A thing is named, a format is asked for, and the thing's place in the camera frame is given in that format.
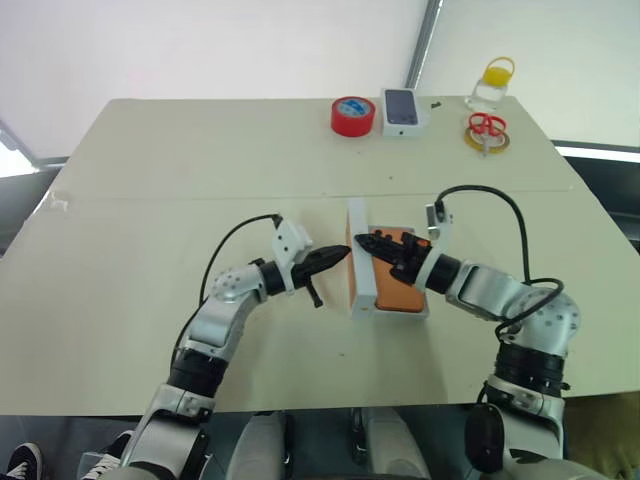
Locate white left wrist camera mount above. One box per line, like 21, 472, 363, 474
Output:
270, 215, 315, 294

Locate red tape roll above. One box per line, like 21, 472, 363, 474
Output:
330, 95, 377, 138

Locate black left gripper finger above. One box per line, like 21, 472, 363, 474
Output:
314, 244, 352, 263
311, 253, 349, 277

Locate black and white sneaker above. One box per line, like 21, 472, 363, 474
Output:
1, 441, 45, 480
81, 430, 135, 480

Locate orange smartphone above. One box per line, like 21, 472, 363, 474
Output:
368, 227, 427, 314

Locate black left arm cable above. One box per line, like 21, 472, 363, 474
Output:
199, 214, 281, 307

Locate grey rounded robot leg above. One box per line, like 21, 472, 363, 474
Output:
231, 410, 297, 480
358, 406, 432, 480

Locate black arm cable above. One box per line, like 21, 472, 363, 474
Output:
199, 214, 281, 307
434, 185, 567, 342

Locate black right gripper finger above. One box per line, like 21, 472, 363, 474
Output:
352, 233, 402, 266
371, 228, 404, 247

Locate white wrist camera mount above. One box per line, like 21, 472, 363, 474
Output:
270, 215, 315, 294
416, 201, 455, 292

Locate clear jar, yellow lid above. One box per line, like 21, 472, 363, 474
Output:
466, 55, 517, 112

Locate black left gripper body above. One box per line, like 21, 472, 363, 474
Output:
289, 251, 325, 310

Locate yellow tape roll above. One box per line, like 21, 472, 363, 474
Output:
462, 126, 512, 152

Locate olive brown trousers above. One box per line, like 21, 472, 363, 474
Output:
563, 393, 640, 480

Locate white phone box, blue print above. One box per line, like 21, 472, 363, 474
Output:
381, 87, 433, 139

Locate red-handled scissors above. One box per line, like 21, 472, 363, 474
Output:
468, 111, 507, 158

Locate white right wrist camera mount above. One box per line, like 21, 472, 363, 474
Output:
416, 201, 455, 292

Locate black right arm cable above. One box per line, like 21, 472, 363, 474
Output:
434, 185, 567, 342

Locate grey metal pole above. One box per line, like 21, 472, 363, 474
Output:
403, 0, 445, 92

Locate grey slanted frame bar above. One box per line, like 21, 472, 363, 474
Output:
0, 118, 42, 172

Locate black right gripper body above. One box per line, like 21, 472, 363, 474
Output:
389, 231, 433, 287

